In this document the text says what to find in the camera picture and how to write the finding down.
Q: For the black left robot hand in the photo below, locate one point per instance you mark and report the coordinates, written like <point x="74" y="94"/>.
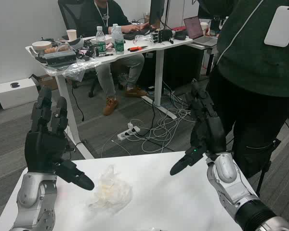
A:
<point x="42" y="149"/>

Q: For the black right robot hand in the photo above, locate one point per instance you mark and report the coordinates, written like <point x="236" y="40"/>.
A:
<point x="212" y="134"/>

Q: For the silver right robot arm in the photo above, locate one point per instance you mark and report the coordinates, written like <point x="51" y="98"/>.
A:
<point x="233" y="187"/>

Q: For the white product box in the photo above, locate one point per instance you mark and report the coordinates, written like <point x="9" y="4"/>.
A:
<point x="17" y="93"/>

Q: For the brown cardboard box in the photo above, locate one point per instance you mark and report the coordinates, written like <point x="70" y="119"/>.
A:
<point x="49" y="83"/>

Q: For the crumpled white tissue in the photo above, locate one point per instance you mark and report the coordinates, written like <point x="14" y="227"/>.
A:
<point x="110" y="192"/>

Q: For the white plug charger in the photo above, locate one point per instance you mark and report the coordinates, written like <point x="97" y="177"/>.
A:
<point x="130" y="125"/>

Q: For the white power strip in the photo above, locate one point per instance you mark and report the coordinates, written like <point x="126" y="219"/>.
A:
<point x="127" y="134"/>

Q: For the standing person in green sweater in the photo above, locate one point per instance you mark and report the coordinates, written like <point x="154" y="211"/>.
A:
<point x="255" y="60"/>

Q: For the clear plastic bag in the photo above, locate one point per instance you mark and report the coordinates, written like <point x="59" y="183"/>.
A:
<point x="77" y="68"/>

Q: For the black metal device box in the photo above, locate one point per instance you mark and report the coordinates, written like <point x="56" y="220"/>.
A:
<point x="60" y="58"/>

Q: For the white bowl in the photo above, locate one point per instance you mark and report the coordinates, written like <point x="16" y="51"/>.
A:
<point x="41" y="45"/>

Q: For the white cup with lid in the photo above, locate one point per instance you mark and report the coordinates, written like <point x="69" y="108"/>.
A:
<point x="204" y="27"/>

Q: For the silver open laptop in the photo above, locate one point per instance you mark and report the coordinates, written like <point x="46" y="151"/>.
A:
<point x="195" y="27"/>

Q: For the white standing desk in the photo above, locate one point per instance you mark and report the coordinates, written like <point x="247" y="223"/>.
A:
<point x="139" y="51"/>

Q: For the white grey VR headset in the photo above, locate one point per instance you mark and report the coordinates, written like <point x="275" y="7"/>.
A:
<point x="73" y="43"/>

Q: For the black spare robot hand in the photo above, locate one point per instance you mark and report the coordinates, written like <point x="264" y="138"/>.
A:
<point x="162" y="34"/>

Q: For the white paper cup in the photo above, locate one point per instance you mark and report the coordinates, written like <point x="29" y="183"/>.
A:
<point x="71" y="35"/>

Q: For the black keyboard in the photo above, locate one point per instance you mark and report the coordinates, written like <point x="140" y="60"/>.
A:
<point x="137" y="33"/>

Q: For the white badge holder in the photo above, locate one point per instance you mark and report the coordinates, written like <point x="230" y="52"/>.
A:
<point x="280" y="26"/>

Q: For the black computer monitor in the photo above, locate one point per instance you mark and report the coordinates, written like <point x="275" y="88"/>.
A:
<point x="156" y="12"/>

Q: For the seated person in grey trousers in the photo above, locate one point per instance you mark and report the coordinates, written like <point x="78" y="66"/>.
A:
<point x="96" y="14"/>

